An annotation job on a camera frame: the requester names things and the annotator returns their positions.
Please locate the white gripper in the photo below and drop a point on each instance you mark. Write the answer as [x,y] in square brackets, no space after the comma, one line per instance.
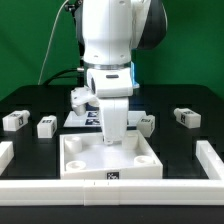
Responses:
[113,118]

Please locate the white square tabletop panel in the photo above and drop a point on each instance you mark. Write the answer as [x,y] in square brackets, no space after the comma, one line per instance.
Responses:
[86,156]

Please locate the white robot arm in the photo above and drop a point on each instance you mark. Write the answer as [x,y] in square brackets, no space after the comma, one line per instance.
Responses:
[111,29]

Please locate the white marker sheet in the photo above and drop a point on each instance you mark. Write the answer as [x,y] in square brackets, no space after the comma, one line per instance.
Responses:
[90,119]

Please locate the white left fence block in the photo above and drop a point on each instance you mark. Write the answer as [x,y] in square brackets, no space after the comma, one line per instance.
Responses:
[6,154]

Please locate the white right fence rail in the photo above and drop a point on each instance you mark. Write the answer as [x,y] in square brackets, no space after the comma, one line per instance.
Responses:
[210,160]

